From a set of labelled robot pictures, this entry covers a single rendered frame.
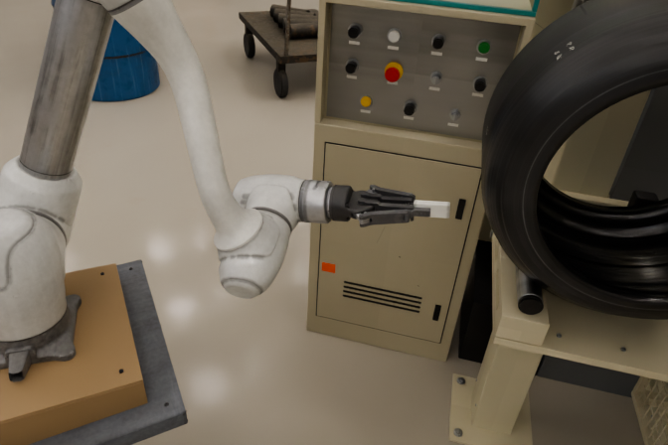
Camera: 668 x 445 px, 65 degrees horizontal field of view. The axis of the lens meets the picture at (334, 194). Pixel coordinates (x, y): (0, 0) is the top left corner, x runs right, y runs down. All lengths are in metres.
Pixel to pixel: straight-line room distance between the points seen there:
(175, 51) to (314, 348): 1.41
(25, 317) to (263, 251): 0.45
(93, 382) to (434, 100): 1.09
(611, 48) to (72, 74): 0.91
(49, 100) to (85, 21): 0.17
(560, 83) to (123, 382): 0.92
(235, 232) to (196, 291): 1.38
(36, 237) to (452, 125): 1.09
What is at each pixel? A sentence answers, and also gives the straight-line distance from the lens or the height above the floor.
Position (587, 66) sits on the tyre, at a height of 1.35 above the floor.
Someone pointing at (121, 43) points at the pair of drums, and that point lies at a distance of 3.99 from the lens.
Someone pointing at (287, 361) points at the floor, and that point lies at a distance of 2.04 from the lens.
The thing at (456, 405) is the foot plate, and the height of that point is 0.01.
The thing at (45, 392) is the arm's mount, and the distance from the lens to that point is 1.14.
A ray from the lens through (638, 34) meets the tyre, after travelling 0.85.
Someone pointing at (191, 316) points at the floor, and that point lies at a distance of 2.22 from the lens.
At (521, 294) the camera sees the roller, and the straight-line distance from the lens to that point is 1.05.
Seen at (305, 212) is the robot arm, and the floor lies 0.97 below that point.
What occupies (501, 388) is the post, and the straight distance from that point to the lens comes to 1.80.
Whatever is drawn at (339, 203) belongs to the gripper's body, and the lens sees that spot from 1.04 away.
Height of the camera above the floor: 1.58
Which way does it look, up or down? 33 degrees down
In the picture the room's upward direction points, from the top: 4 degrees clockwise
